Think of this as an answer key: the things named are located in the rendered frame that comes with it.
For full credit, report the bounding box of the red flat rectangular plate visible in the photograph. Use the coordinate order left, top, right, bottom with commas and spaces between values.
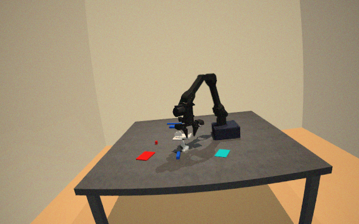
136, 152, 155, 161

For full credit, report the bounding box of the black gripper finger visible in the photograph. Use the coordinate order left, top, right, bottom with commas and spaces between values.
183, 129, 188, 138
192, 125, 200, 137

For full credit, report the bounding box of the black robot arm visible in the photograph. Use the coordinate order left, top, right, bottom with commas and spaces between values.
172, 73, 228, 125

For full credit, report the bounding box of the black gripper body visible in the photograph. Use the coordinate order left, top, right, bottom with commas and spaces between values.
174, 114, 204, 130

